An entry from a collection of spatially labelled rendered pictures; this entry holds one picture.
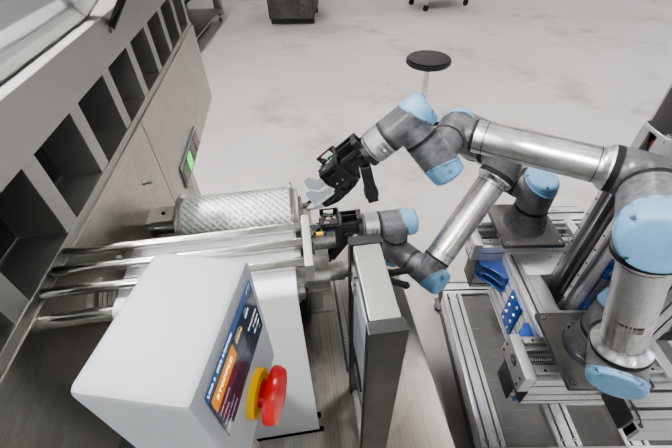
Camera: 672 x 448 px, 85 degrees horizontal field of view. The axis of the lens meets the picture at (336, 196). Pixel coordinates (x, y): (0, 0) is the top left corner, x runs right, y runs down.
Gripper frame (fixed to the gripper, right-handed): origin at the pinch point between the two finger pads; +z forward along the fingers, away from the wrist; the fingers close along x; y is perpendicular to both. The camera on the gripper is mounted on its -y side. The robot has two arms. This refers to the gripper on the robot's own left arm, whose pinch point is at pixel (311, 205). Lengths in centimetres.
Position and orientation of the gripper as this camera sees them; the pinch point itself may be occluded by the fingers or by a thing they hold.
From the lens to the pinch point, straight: 89.9
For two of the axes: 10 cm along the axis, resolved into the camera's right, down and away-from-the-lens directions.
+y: -6.6, -5.1, -5.6
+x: 1.3, 6.5, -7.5
